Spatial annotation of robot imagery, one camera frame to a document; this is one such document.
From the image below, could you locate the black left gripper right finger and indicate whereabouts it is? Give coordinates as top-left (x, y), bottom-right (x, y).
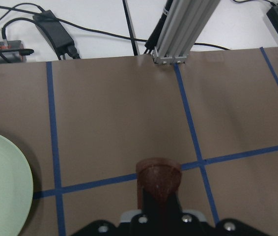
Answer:
top-left (165, 193), bottom-right (266, 236)

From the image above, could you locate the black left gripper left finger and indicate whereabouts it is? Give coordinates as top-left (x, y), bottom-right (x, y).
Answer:
top-left (73, 188), bottom-right (159, 236)

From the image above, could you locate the brown steamed bun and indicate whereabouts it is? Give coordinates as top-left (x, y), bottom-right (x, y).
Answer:
top-left (136, 157), bottom-right (182, 209)

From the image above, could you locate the light green plate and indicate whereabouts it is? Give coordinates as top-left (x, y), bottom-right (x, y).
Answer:
top-left (0, 135), bottom-right (33, 236)

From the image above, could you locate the small black power brick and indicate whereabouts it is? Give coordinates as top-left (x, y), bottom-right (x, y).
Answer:
top-left (32, 10), bottom-right (80, 59)

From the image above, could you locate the grey usb hub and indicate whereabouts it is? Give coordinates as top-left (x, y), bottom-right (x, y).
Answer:
top-left (0, 40), bottom-right (34, 64)

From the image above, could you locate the aluminium frame post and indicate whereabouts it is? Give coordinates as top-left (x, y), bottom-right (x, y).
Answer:
top-left (152, 0), bottom-right (220, 65)

